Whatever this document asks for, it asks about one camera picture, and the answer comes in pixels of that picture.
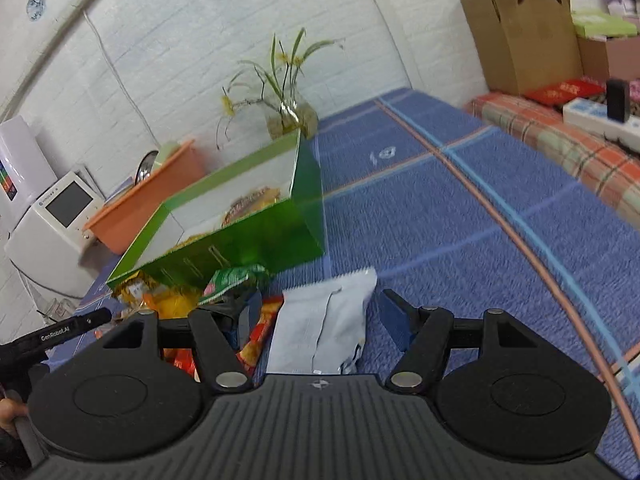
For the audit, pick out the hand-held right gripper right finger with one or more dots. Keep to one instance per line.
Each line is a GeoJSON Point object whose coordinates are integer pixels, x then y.
{"type": "Point", "coordinates": [395, 320]}

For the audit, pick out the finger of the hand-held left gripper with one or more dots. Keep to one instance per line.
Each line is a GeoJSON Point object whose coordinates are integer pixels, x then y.
{"type": "Point", "coordinates": [95, 317]}

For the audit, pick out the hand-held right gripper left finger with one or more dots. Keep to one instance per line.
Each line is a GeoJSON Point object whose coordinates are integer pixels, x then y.
{"type": "Point", "coordinates": [243, 322]}

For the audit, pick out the red orange snack packet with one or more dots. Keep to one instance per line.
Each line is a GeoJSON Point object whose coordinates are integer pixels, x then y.
{"type": "Point", "coordinates": [262, 325]}

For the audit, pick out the green snack packet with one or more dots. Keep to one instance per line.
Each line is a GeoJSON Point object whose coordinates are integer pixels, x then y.
{"type": "Point", "coordinates": [232, 280]}

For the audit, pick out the large yellow snack packet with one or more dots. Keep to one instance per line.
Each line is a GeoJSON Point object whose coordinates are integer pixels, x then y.
{"type": "Point", "coordinates": [135, 290]}

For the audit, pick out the white snack packet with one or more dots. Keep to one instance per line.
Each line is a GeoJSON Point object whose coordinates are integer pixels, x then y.
{"type": "Point", "coordinates": [320, 320]}

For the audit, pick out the green cardboard box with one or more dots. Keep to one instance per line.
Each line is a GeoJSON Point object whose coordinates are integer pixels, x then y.
{"type": "Point", "coordinates": [270, 235]}

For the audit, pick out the person's left hand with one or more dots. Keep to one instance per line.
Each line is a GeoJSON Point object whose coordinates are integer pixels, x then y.
{"type": "Point", "coordinates": [10, 415]}

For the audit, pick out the white appliance with screen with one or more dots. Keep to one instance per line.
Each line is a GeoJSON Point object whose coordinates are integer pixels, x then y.
{"type": "Point", "coordinates": [45, 245]}

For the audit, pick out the orange plastic basin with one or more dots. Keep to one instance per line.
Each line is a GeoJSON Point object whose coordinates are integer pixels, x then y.
{"type": "Point", "coordinates": [135, 210]}

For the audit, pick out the brown snack packet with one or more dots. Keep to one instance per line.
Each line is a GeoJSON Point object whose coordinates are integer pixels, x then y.
{"type": "Point", "coordinates": [250, 202]}

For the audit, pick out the metal dish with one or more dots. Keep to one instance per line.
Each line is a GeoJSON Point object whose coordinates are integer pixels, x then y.
{"type": "Point", "coordinates": [146, 166]}

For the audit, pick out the white water purifier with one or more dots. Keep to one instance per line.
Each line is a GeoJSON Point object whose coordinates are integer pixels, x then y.
{"type": "Point", "coordinates": [22, 160]}

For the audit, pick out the pale green plate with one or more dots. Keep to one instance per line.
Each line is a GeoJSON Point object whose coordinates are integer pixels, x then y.
{"type": "Point", "coordinates": [167, 152]}

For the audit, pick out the glass vase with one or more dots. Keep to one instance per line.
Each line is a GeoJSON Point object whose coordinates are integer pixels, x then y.
{"type": "Point", "coordinates": [292, 122]}

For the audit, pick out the orange plaid cloth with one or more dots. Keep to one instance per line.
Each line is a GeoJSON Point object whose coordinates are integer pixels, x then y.
{"type": "Point", "coordinates": [550, 135]}

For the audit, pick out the yellow flowering plant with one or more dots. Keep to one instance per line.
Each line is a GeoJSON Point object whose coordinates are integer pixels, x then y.
{"type": "Point", "coordinates": [272, 67]}

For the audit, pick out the red flat packet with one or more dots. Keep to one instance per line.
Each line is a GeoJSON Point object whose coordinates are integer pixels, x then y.
{"type": "Point", "coordinates": [560, 92]}

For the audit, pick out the white long box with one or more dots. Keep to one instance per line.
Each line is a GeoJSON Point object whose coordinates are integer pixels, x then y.
{"type": "Point", "coordinates": [590, 115]}

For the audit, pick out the brown paper bag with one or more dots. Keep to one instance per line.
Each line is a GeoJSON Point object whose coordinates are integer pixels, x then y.
{"type": "Point", "coordinates": [525, 45]}

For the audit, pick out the black small box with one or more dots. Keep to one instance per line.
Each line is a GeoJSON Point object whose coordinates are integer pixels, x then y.
{"type": "Point", "coordinates": [618, 100]}

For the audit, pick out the brown cardboard box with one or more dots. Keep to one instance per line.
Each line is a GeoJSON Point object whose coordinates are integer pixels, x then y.
{"type": "Point", "coordinates": [610, 57]}

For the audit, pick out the light green flat box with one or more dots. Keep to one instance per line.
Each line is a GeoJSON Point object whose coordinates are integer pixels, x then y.
{"type": "Point", "coordinates": [600, 22]}

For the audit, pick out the round wall sticker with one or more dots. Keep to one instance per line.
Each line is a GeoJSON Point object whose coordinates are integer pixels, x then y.
{"type": "Point", "coordinates": [37, 6]}

